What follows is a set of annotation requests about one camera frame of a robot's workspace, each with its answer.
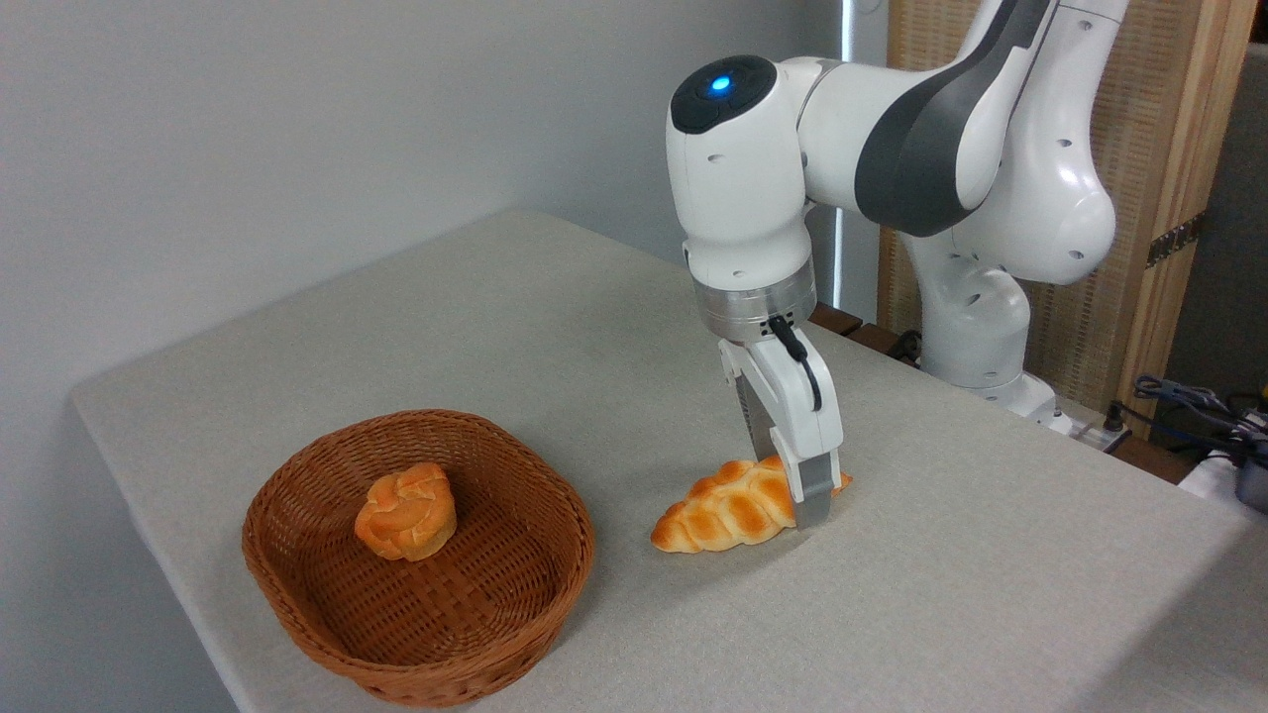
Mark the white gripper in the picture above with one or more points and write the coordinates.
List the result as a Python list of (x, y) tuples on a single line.
[(792, 406)]

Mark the long braided bread loaf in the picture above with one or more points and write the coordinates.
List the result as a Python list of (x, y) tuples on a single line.
[(728, 510)]

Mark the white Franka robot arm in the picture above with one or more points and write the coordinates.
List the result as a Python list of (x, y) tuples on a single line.
[(951, 149)]

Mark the round orange bread bun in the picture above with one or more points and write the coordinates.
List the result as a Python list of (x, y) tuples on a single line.
[(406, 511)]

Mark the brown wicker basket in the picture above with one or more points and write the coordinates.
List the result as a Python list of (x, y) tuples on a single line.
[(436, 634)]

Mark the dark brown wooden ledge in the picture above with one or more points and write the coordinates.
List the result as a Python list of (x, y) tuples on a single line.
[(842, 322)]

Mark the white power strip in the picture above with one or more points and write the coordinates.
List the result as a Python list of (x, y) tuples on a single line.
[(1088, 433)]

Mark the metal screen hinge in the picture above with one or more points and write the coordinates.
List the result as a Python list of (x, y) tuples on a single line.
[(1175, 239)]

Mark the grey device box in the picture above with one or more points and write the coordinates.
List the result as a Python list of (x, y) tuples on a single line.
[(1254, 487)]

